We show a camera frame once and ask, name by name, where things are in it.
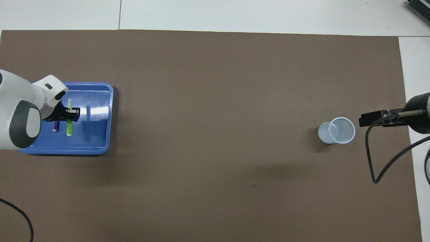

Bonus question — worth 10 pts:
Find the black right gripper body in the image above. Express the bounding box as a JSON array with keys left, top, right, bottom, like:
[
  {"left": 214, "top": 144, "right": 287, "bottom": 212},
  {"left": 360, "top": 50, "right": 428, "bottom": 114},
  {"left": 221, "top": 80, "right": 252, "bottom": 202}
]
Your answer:
[{"left": 386, "top": 92, "right": 430, "bottom": 134}]

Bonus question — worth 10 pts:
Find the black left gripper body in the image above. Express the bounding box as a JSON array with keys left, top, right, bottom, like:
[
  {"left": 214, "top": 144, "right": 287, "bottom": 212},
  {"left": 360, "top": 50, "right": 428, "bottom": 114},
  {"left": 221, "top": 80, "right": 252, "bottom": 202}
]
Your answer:
[{"left": 42, "top": 101, "right": 66, "bottom": 122}]

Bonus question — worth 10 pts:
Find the green pen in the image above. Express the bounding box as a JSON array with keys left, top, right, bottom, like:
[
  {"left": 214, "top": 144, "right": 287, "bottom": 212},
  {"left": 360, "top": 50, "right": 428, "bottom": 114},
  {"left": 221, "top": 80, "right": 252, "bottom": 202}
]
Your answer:
[{"left": 66, "top": 98, "right": 74, "bottom": 137}]

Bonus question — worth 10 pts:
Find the blue plastic tray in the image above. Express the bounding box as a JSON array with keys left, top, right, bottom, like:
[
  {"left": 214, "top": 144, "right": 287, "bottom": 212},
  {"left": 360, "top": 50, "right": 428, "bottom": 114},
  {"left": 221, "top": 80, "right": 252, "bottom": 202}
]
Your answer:
[{"left": 18, "top": 82, "right": 114, "bottom": 155}]

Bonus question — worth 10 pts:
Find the clear plastic cup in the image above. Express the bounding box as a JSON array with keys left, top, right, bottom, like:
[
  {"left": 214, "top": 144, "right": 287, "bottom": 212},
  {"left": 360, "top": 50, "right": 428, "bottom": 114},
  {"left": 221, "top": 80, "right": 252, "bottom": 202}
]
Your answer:
[{"left": 318, "top": 117, "right": 356, "bottom": 145}]

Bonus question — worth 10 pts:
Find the grey striped device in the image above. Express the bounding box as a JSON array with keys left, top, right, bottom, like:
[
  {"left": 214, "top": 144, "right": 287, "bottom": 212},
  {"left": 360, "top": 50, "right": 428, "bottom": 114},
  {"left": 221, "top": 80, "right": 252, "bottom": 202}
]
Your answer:
[{"left": 405, "top": 0, "right": 430, "bottom": 17}]

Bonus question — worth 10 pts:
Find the brown table mat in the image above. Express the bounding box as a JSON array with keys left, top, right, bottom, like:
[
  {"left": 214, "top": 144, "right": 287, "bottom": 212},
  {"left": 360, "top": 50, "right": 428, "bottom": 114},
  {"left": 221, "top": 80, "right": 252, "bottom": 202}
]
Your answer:
[{"left": 0, "top": 30, "right": 423, "bottom": 242}]

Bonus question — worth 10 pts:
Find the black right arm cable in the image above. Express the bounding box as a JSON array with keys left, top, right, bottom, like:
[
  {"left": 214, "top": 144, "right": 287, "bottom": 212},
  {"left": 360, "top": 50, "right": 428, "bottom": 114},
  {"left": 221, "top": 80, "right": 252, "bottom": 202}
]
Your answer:
[{"left": 365, "top": 113, "right": 430, "bottom": 186}]

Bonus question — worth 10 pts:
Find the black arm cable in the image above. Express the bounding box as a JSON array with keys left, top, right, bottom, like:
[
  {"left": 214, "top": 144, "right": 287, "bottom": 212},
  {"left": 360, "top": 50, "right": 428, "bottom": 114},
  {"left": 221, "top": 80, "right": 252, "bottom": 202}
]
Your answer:
[
  {"left": 0, "top": 198, "right": 34, "bottom": 242},
  {"left": 365, "top": 113, "right": 430, "bottom": 186}
]

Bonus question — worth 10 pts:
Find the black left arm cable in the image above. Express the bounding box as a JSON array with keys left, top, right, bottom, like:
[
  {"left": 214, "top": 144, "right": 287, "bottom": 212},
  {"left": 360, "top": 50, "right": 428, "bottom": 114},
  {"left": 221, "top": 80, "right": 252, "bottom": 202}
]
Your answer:
[{"left": 0, "top": 198, "right": 34, "bottom": 242}]

